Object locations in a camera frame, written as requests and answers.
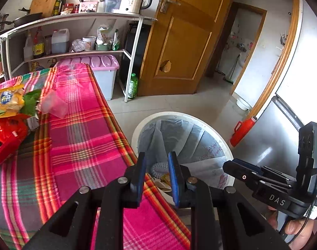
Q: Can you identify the clear plastic cup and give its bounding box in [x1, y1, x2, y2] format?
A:
[40, 91, 69, 119]

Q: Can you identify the crumpled clear plastic bag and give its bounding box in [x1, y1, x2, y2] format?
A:
[69, 39, 86, 53]

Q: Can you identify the pink lid storage box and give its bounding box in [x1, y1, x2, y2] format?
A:
[55, 54, 120, 101]

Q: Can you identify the black cabinet appliance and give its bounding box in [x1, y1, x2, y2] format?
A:
[119, 23, 152, 95]

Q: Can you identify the pink plaid tablecloth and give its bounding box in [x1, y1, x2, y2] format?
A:
[0, 64, 191, 250]

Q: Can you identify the wooden door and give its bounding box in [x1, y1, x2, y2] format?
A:
[137, 0, 237, 97]

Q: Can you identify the translucent grey bin liner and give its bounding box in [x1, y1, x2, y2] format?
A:
[138, 119, 228, 190]

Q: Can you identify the crumpled grey wrapper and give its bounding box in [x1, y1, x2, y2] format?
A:
[27, 115, 41, 133]

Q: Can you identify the white food bag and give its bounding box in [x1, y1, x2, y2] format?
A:
[96, 25, 114, 45]

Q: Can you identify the white round trash bin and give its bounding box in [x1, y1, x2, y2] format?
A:
[131, 112, 236, 210]

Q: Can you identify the person's right hand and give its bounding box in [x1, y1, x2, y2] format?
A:
[267, 205, 317, 250]

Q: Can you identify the white plastic jug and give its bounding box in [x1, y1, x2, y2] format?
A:
[51, 28, 70, 54]

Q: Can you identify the small green basket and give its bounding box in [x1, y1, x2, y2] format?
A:
[95, 42, 113, 51]

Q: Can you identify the white metal frame shelf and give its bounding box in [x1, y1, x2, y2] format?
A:
[0, 12, 158, 103]

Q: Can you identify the green seasoning packet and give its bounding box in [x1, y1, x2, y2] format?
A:
[112, 29, 120, 51]

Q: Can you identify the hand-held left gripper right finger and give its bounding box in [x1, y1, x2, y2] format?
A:
[167, 151, 292, 250]

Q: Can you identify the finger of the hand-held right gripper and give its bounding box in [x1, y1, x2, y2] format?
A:
[233, 159, 297, 188]
[223, 161, 269, 188]

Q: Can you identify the green plastic bottle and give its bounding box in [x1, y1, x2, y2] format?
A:
[127, 73, 139, 100]

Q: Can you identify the yellow label soy sauce bottle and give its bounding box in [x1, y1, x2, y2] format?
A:
[32, 27, 46, 59]

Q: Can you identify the pink utensil holder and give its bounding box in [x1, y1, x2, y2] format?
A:
[79, 1, 99, 14]

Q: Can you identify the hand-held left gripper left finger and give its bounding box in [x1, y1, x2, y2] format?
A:
[23, 151, 148, 250]

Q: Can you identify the red plastic container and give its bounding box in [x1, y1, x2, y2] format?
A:
[230, 117, 258, 148]

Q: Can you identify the yellow snack packet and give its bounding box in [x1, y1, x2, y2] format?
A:
[0, 84, 26, 117]

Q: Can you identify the white plastic tub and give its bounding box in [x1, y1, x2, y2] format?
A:
[82, 36, 97, 51]

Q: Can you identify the red plastic packet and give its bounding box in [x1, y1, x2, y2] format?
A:
[0, 114, 29, 171]

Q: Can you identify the metal door handle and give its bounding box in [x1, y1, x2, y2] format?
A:
[159, 0, 181, 14]

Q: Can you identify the clear plastic bottle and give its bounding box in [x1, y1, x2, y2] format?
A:
[23, 31, 34, 61]

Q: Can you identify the clear plastic lidded container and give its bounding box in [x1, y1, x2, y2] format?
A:
[99, 0, 123, 13]

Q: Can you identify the white basin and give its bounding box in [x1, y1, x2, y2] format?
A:
[236, 97, 253, 111]

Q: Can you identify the green wrapper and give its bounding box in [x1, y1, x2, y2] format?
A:
[18, 89, 43, 115]

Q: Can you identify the dark glass jar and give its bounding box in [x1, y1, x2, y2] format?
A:
[44, 35, 53, 56]

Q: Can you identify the black frying pan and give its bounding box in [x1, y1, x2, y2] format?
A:
[11, 8, 43, 28]

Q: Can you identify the wooden door frame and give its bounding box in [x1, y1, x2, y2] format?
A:
[248, 0, 300, 121]

